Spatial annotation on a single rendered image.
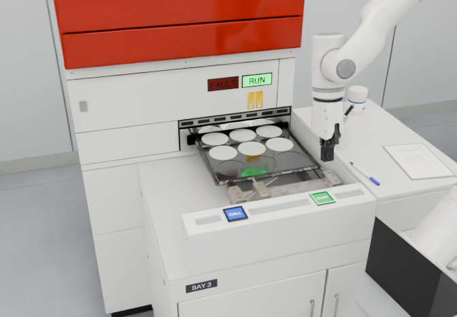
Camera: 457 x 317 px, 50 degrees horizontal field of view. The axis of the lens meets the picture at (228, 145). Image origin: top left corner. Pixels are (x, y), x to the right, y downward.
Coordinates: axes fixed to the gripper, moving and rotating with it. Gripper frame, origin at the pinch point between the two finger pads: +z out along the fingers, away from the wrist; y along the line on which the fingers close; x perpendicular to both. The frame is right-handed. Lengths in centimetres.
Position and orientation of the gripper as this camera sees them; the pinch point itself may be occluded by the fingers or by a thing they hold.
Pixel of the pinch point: (327, 153)
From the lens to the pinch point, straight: 134.0
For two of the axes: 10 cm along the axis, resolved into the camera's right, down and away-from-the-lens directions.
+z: 0.5, 9.5, 3.1
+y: 2.8, 2.9, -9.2
